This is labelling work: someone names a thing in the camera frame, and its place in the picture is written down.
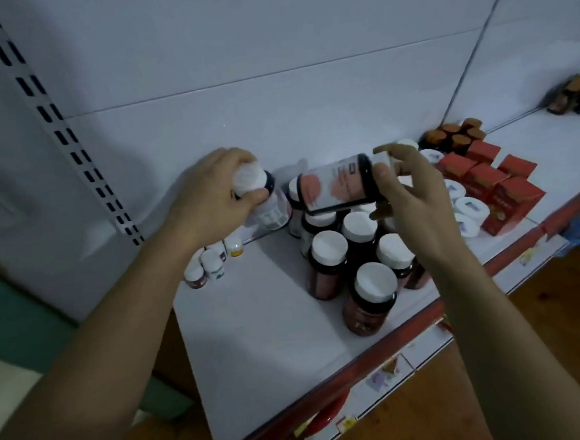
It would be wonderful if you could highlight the pink-label dark bottle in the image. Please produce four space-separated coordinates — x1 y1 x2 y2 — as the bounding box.
294 150 399 218

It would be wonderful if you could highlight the person's left hand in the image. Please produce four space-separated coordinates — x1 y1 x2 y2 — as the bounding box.
159 144 274 254

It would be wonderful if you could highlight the red carton box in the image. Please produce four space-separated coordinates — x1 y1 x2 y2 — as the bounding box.
478 175 550 238
464 139 503 167
435 151 480 184
461 161 512 205
496 152 539 182

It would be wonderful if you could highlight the red round object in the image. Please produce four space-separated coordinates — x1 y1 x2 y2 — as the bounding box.
302 391 354 437

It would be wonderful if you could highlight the white shelf board red edge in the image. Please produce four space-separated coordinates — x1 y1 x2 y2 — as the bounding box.
160 105 580 440

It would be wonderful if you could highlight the shelf price label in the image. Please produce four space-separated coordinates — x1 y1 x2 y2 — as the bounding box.
515 241 551 267
363 354 418 394
335 413 361 435

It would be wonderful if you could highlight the small red-label bottle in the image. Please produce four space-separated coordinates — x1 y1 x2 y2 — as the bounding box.
183 264 209 291

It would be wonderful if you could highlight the cluster of white-capped dark bottles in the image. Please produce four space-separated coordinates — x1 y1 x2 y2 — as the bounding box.
284 167 436 342

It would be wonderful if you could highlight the person's left forearm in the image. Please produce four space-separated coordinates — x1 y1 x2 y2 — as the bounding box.
0 219 212 440

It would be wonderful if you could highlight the white slotted shelf upright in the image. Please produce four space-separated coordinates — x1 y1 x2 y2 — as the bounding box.
0 0 146 257

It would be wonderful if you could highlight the small green-label white bottle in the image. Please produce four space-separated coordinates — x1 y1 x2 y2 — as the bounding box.
199 249 225 283

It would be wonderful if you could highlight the person's right hand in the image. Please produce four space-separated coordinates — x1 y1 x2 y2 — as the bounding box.
364 138 468 273

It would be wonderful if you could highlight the white-label dark bottle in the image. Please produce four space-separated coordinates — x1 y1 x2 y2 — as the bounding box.
230 158 294 235

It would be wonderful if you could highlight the brown-topped dark jar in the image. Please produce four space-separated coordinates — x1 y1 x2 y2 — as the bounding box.
545 75 580 116

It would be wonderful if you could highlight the person's right forearm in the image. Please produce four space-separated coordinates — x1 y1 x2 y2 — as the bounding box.
420 242 580 440

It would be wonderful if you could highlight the small yellow-label white bottle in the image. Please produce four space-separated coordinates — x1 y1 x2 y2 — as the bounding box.
223 235 245 259

